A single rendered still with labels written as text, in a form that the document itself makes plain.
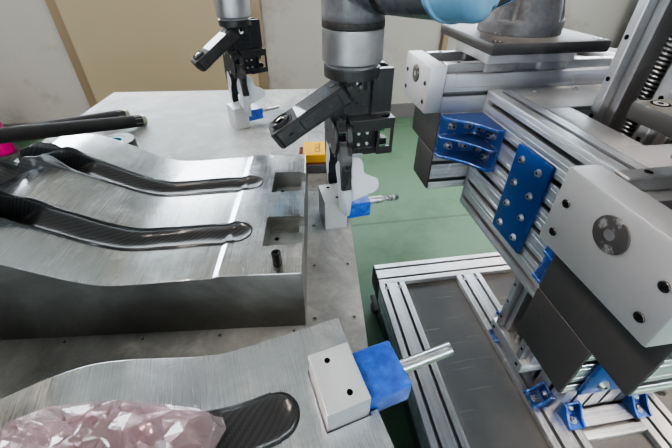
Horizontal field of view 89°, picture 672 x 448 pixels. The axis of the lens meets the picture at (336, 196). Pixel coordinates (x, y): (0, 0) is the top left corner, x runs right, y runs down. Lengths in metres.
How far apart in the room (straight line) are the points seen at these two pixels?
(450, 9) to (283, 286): 0.31
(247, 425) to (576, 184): 0.36
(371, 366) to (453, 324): 0.89
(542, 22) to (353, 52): 0.42
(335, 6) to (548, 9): 0.45
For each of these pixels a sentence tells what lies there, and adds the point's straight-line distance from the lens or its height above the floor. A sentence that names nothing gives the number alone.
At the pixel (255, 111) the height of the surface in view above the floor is 0.84.
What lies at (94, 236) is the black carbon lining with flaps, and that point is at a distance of 0.49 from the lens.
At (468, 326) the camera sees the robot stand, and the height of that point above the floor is 0.21.
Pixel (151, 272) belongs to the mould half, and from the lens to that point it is 0.42.
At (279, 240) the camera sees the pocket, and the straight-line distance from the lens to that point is 0.44.
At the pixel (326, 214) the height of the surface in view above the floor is 0.83.
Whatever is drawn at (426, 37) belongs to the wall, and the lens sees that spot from 3.02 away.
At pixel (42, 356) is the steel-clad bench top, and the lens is 0.52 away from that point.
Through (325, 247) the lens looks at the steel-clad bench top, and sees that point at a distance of 0.52.
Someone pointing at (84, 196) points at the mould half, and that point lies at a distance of 0.53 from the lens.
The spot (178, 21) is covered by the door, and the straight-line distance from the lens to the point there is 2.82.
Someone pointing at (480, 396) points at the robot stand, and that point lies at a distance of 1.11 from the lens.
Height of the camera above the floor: 1.16
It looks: 35 degrees down
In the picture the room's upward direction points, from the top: straight up
